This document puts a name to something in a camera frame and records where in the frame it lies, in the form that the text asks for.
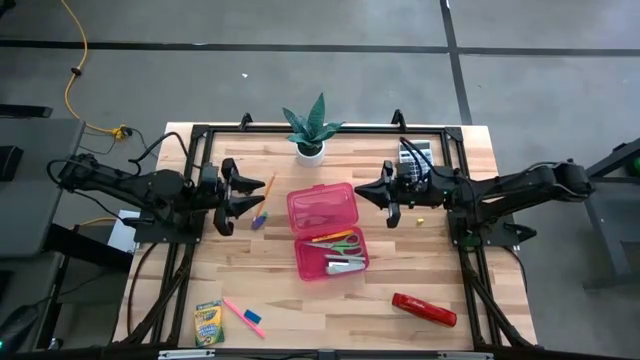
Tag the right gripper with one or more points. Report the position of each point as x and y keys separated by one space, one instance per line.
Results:
x=393 y=210

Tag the small stapler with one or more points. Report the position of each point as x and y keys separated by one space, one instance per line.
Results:
x=345 y=267

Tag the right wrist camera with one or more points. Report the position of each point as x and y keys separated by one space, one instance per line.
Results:
x=406 y=175

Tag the orange pencil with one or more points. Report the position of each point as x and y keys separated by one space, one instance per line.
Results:
x=266 y=195

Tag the snake plant in white pot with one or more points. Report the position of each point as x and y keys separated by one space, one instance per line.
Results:
x=310 y=155

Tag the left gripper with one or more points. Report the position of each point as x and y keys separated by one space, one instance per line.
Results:
x=227 y=200

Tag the white paper sheet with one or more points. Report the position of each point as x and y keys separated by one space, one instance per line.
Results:
x=122 y=235

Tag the grey calculator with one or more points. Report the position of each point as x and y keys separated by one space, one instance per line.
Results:
x=422 y=150

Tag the pink plastic pencil box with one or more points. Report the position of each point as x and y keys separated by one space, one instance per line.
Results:
x=320 y=207

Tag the black aluminium table frame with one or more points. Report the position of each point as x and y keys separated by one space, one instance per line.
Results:
x=360 y=129

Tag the grey desk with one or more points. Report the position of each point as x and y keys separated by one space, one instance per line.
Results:
x=30 y=200

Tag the crayon box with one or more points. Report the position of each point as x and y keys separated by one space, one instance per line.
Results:
x=209 y=325

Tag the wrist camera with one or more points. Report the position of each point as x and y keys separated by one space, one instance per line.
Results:
x=210 y=177
x=406 y=175

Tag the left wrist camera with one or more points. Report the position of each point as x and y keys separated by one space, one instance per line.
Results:
x=210 y=177

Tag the red stapler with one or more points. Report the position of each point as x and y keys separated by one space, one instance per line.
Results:
x=425 y=310

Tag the pink pencil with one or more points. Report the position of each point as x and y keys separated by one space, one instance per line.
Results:
x=235 y=310

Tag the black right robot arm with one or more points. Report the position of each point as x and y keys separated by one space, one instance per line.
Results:
x=525 y=187

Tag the blue eraser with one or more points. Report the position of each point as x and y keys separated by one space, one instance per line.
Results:
x=252 y=316

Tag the silver aluminium bar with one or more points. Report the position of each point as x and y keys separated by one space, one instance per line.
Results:
x=185 y=354
x=465 y=355

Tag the black desk device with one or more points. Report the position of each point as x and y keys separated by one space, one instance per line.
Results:
x=10 y=162

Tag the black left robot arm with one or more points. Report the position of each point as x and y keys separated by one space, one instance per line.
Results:
x=150 y=187

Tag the black flat bar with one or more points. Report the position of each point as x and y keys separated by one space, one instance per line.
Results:
x=25 y=111

